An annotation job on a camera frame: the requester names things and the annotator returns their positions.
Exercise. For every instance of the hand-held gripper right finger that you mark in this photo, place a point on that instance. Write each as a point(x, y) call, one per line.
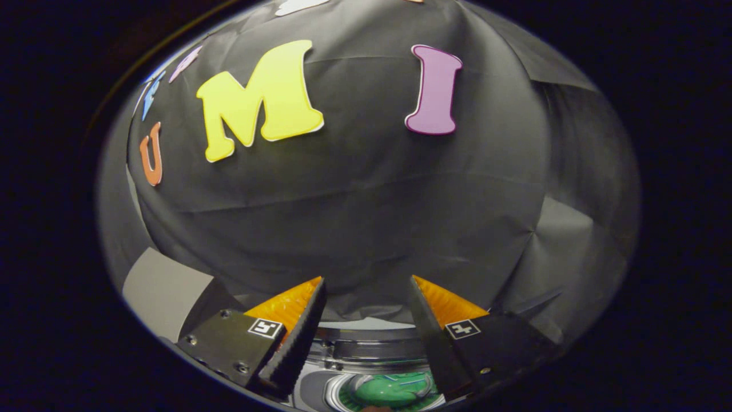
point(432, 343)

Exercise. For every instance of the black backdrop cloth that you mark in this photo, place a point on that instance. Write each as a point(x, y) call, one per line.
point(366, 200)

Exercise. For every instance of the dark washing machine lid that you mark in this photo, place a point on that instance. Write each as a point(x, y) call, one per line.
point(372, 349)

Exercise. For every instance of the green polo shirt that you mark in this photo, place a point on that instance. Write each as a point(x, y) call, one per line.
point(389, 392)

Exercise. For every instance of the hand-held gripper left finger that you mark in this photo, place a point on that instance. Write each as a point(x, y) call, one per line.
point(300, 343)

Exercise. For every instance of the grey washing machine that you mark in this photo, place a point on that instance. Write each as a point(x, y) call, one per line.
point(311, 395)

